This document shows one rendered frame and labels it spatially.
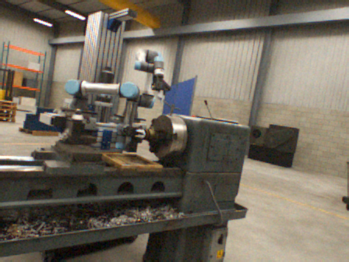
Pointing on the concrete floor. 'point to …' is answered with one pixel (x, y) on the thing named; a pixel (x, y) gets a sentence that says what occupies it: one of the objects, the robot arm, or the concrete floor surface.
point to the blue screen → (181, 97)
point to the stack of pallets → (8, 111)
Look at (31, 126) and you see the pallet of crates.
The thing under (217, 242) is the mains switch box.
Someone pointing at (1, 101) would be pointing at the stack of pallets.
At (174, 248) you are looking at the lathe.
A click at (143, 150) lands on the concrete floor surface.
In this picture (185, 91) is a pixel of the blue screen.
